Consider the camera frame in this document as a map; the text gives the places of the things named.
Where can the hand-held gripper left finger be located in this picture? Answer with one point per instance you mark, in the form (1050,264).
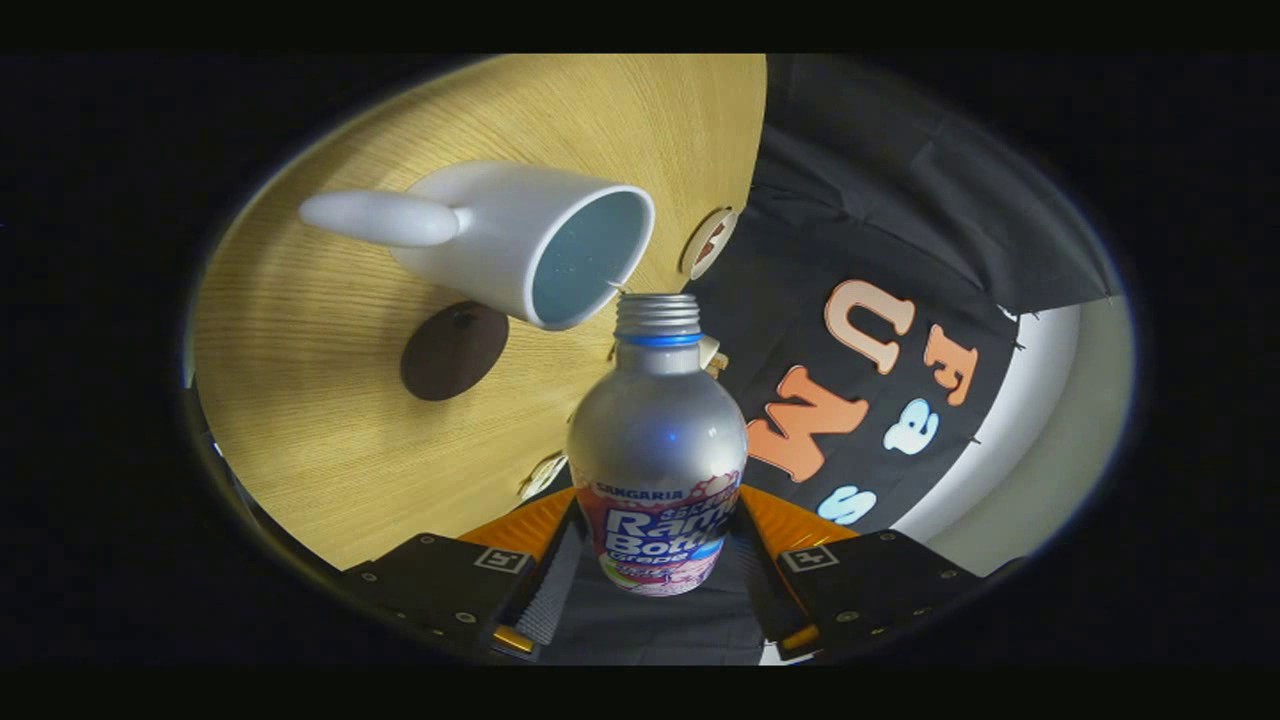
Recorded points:
(555,590)

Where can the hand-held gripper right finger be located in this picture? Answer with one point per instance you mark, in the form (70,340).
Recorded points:
(770,590)

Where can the silver juice bottle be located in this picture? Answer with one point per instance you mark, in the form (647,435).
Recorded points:
(655,430)

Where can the brown round coaster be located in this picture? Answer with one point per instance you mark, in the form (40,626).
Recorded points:
(455,350)

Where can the white cup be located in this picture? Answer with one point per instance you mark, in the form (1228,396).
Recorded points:
(500,240)

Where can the white divided snack tray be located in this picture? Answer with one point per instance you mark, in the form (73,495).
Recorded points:
(545,476)

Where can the white toaster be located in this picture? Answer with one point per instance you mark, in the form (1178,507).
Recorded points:
(709,350)

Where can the wooden table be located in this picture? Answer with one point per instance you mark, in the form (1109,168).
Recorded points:
(330,400)

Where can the small white plate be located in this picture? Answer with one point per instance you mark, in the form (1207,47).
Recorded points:
(694,255)

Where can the brown food piece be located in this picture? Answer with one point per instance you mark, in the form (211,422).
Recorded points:
(712,243)

